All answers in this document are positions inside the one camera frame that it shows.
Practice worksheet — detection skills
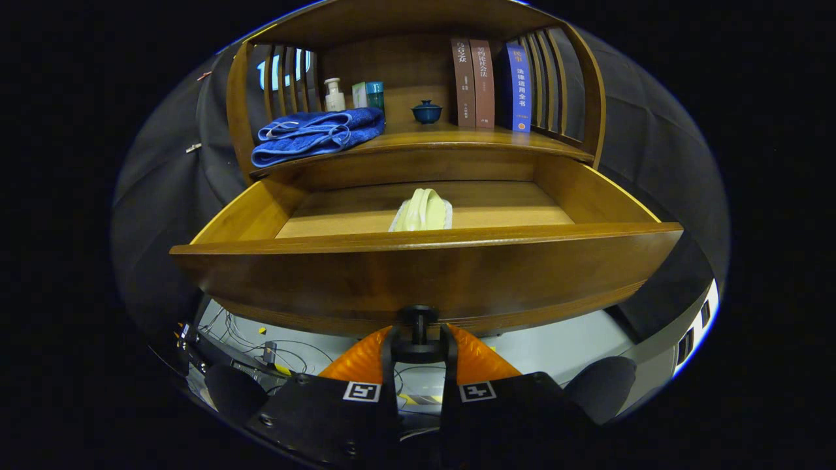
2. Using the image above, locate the reddish brown book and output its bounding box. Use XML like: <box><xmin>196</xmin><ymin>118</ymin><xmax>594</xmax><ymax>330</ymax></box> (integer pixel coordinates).
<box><xmin>469</xmin><ymin>39</ymin><xmax>496</xmax><ymax>129</ymax></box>

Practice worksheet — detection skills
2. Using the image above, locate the white slotted panel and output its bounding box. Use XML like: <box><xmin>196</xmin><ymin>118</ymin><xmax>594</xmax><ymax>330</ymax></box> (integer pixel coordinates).
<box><xmin>671</xmin><ymin>279</ymin><xmax>720</xmax><ymax>377</ymax></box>

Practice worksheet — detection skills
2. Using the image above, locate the wooden cabinet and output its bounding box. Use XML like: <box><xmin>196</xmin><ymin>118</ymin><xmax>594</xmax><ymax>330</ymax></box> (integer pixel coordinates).
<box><xmin>225</xmin><ymin>0</ymin><xmax>607</xmax><ymax>183</ymax></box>

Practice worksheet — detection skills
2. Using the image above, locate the dark rounded object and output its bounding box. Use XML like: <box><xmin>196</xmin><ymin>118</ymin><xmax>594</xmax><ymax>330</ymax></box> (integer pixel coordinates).
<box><xmin>204</xmin><ymin>362</ymin><xmax>270</xmax><ymax>426</ymax></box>
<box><xmin>563</xmin><ymin>356</ymin><xmax>637</xmax><ymax>425</ymax></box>

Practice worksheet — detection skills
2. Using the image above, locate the blue book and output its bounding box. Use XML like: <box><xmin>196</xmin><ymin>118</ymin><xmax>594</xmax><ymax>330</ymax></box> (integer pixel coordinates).
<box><xmin>500</xmin><ymin>42</ymin><xmax>533</xmax><ymax>133</ymax></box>

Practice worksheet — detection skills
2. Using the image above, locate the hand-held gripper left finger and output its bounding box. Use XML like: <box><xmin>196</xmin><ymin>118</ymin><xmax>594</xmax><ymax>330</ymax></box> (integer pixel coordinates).
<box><xmin>245</xmin><ymin>325</ymin><xmax>404</xmax><ymax>470</ymax></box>

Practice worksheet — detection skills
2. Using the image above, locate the yellow green scrub brush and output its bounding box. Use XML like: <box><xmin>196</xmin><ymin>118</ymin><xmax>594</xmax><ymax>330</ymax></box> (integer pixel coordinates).
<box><xmin>389</xmin><ymin>188</ymin><xmax>453</xmax><ymax>232</ymax></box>

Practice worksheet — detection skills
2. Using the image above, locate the dark blue lidded teacup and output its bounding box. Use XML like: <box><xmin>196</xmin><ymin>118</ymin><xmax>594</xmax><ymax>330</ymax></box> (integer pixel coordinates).
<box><xmin>411</xmin><ymin>100</ymin><xmax>443</xmax><ymax>125</ymax></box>

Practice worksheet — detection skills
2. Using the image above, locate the wooden countertop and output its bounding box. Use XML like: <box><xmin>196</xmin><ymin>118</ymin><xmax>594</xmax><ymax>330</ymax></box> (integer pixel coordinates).
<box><xmin>251</xmin><ymin>124</ymin><xmax>594</xmax><ymax>178</ymax></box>

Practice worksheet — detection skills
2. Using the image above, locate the tangle of floor cables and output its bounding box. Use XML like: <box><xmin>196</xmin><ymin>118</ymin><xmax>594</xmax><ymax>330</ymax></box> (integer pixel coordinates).
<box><xmin>176</xmin><ymin>304</ymin><xmax>335</xmax><ymax>392</ymax></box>

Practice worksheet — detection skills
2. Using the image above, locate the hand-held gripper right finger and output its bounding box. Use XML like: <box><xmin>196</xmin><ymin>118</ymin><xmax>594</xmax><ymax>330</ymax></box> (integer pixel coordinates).
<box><xmin>439</xmin><ymin>323</ymin><xmax>599</xmax><ymax>470</ymax></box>

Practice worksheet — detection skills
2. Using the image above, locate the dark brown book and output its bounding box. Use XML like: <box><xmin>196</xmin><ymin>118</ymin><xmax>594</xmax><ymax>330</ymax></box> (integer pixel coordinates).
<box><xmin>451</xmin><ymin>37</ymin><xmax>477</xmax><ymax>128</ymax></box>

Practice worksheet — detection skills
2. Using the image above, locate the folded blue towel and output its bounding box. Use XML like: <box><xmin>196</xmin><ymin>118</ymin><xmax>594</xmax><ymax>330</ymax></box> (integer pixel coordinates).
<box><xmin>251</xmin><ymin>108</ymin><xmax>386</xmax><ymax>168</ymax></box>

